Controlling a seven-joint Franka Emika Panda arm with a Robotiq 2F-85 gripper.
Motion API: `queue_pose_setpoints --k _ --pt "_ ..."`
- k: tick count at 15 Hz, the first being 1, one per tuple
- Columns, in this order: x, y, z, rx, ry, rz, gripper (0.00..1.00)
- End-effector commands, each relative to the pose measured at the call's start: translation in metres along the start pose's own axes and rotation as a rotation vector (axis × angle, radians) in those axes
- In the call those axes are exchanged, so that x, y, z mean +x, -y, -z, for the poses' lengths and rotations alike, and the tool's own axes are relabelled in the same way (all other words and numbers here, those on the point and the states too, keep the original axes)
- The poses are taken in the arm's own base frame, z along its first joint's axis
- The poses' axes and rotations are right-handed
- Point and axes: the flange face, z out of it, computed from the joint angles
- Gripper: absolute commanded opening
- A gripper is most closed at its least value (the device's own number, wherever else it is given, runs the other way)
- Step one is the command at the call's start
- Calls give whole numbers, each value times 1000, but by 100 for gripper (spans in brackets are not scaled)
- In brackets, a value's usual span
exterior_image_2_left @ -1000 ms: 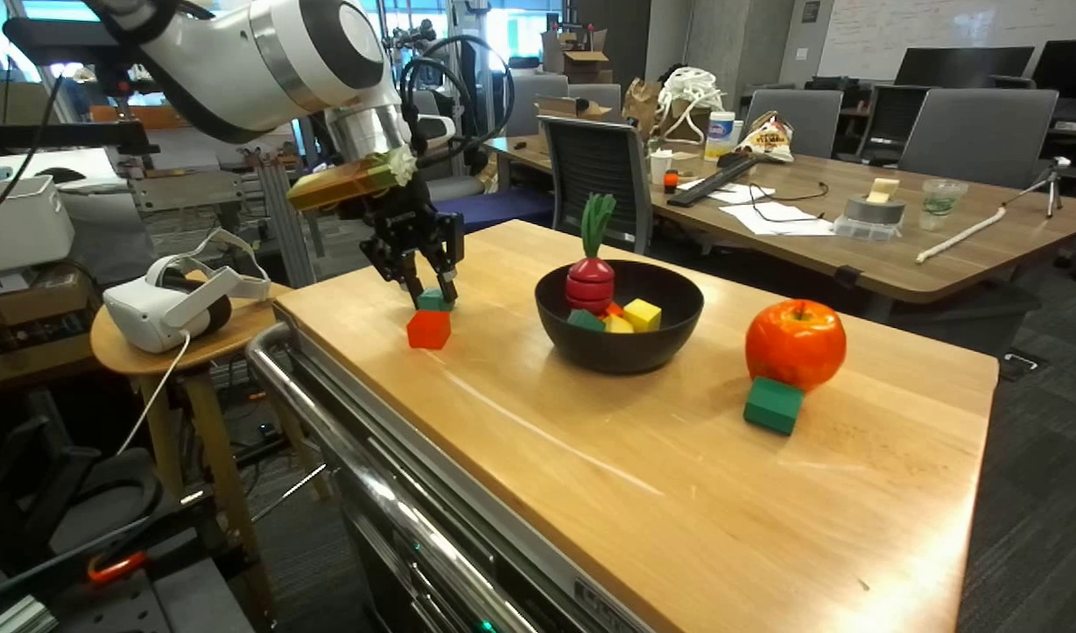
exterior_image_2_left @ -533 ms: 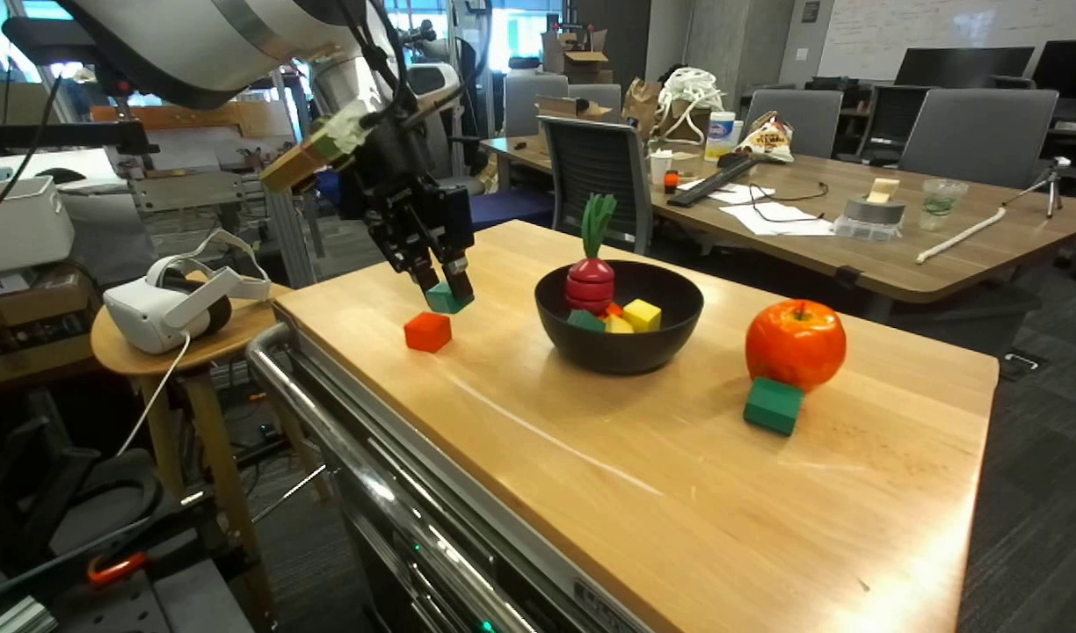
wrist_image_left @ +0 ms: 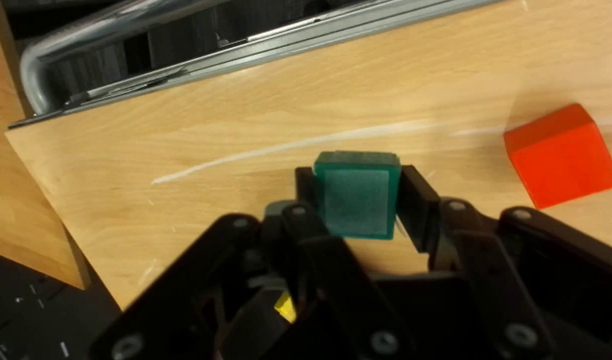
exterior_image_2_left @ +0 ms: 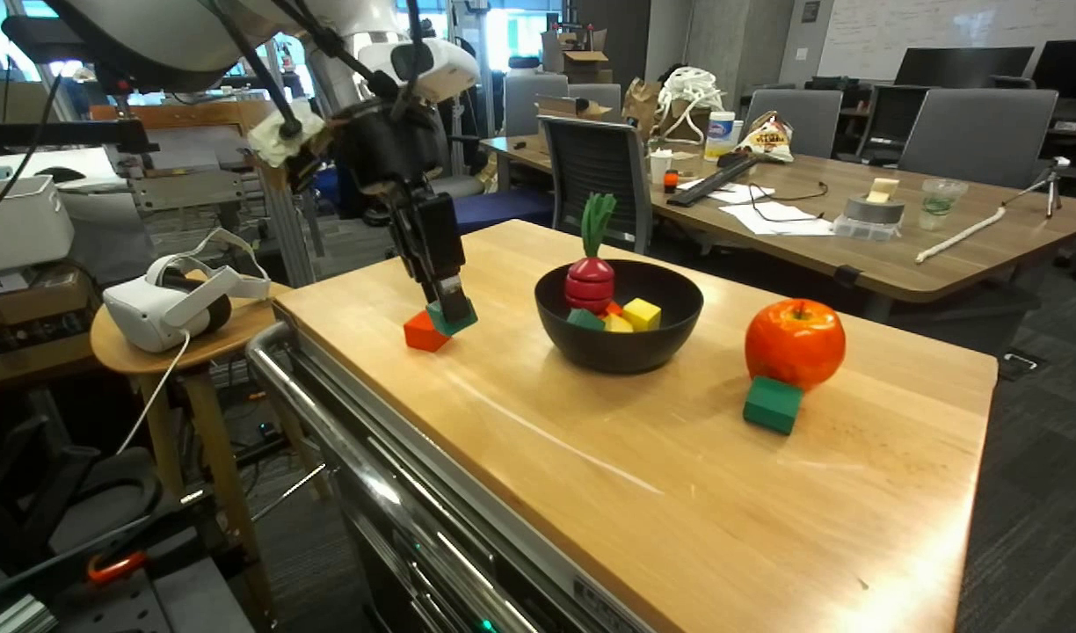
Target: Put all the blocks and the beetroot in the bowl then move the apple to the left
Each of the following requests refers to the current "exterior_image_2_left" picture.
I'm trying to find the white bottle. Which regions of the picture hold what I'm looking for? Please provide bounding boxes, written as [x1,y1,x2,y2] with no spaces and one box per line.
[698,105,743,167]

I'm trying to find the metal tool cart cabinet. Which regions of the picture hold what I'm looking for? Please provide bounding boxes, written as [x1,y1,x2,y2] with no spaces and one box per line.
[272,330,672,633]

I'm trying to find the grey padded office chair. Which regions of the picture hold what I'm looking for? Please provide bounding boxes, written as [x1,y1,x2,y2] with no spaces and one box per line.
[738,88,848,163]

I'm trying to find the white paper sheets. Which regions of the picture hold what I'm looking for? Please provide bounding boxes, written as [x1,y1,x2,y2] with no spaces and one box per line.
[705,181,839,242]

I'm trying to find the wide grey office chair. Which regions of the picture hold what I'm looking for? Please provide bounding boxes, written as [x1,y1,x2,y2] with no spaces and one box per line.
[892,83,1060,195]

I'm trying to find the white equipment box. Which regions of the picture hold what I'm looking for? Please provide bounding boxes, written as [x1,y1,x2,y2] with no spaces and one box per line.
[0,174,79,282]

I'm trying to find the blue seat office chair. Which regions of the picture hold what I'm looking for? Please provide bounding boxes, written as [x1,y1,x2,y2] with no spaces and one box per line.
[447,72,569,235]

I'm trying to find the clear container with yellow items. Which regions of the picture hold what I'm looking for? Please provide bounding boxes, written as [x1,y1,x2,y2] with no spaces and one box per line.
[833,174,907,246]

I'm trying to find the black computer monitor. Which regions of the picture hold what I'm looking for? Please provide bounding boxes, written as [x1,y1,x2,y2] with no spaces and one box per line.
[892,44,1037,93]
[1026,40,1076,105]

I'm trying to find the dark mesh office chair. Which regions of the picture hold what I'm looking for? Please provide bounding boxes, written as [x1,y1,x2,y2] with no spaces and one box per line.
[533,112,657,258]

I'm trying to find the light teal wooden cube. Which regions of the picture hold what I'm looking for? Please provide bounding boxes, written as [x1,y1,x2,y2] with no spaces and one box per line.
[425,292,480,341]

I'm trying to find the white VR headset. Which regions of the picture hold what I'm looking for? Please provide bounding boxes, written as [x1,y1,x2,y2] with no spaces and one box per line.
[98,225,273,360]

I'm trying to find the tan crumpled bag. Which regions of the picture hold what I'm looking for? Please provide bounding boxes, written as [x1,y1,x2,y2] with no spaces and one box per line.
[733,108,799,167]

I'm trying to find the thin white stick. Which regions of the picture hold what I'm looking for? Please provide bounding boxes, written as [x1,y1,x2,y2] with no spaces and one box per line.
[910,199,1012,266]

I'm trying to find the long black remote bar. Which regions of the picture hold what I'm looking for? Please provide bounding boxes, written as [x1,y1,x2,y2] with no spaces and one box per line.
[664,148,759,215]

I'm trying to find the orange-handled black clamp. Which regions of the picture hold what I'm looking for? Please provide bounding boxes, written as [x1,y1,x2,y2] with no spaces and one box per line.
[83,548,152,592]

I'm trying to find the orange-red toy apple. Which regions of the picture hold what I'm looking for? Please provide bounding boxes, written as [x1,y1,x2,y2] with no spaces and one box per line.
[743,297,849,394]

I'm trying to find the large red-orange wooden cube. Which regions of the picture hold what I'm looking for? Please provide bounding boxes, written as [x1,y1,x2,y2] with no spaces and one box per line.
[399,310,454,357]

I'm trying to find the steel cart handle tube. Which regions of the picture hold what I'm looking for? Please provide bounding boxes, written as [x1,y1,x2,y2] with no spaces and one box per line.
[243,321,547,633]

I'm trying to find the green rounded wooden block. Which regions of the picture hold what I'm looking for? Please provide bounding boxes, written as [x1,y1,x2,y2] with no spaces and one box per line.
[738,373,806,440]

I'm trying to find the white headset cable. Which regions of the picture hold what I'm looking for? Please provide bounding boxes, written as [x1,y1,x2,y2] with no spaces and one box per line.
[113,330,195,463]

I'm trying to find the long wooden conference table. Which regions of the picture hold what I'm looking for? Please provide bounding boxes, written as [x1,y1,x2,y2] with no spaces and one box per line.
[480,123,1076,310]

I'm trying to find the aluminium extrusion rail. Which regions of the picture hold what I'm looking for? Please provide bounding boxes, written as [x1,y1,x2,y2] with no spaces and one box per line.
[0,592,62,633]

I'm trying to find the red toy beetroot green leaves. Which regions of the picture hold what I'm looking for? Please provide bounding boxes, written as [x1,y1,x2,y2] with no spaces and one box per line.
[563,190,621,317]

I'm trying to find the white rope bundle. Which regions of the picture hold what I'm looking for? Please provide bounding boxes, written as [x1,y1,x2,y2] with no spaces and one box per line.
[650,65,728,146]

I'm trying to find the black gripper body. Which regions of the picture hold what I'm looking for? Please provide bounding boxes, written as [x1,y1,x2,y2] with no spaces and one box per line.
[377,174,466,286]

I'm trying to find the clear plastic cup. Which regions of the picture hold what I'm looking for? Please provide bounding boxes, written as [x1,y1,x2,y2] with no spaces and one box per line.
[914,175,974,231]

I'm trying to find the black bowl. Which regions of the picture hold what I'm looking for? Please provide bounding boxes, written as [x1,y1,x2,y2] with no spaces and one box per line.
[532,258,705,380]

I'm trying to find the round wooden stool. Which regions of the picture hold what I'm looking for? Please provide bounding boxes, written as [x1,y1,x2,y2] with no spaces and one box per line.
[88,292,288,606]

